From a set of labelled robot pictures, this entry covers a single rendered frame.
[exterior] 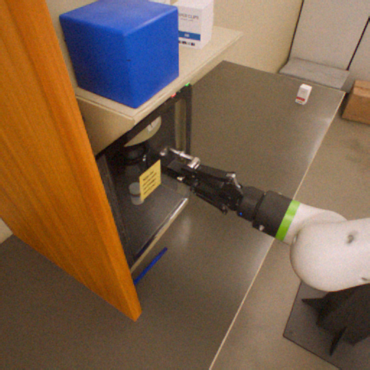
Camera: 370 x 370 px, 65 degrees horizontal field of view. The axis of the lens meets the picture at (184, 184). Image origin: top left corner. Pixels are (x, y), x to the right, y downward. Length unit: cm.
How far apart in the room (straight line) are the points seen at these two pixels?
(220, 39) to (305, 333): 161
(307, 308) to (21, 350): 149
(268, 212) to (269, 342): 127
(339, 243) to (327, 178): 215
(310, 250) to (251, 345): 134
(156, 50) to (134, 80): 5
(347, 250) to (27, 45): 46
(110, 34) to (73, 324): 69
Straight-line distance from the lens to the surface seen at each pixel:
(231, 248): 90
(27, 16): 28
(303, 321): 189
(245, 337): 180
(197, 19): 51
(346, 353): 193
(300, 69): 340
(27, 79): 31
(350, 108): 334
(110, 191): 56
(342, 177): 270
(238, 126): 132
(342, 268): 49
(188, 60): 49
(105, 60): 37
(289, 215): 62
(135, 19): 37
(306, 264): 50
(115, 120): 38
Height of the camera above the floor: 171
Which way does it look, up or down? 48 degrees down
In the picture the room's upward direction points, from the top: straight up
